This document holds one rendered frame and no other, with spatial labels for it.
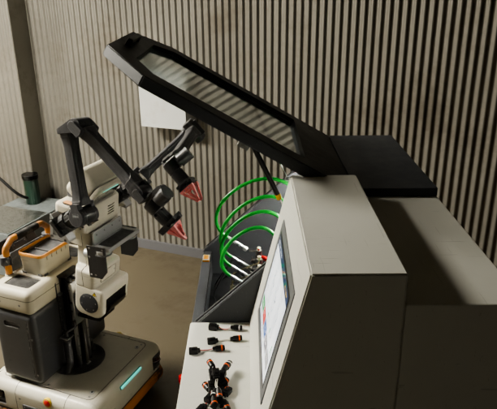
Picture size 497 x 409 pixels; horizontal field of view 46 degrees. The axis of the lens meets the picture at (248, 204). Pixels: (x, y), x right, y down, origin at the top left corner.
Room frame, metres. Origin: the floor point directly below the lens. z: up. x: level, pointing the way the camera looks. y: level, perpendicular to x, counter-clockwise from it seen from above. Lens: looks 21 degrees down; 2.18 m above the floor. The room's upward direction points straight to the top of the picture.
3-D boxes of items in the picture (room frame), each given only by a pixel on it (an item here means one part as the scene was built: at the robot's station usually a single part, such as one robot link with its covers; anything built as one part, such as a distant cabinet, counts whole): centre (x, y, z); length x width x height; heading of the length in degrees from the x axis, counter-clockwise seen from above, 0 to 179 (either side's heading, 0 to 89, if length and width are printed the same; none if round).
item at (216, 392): (1.48, 0.11, 1.01); 0.23 x 0.11 x 0.06; 0
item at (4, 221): (4.51, 1.96, 0.37); 0.77 x 0.63 x 0.74; 159
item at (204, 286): (2.22, 0.20, 0.87); 0.62 x 0.04 x 0.16; 0
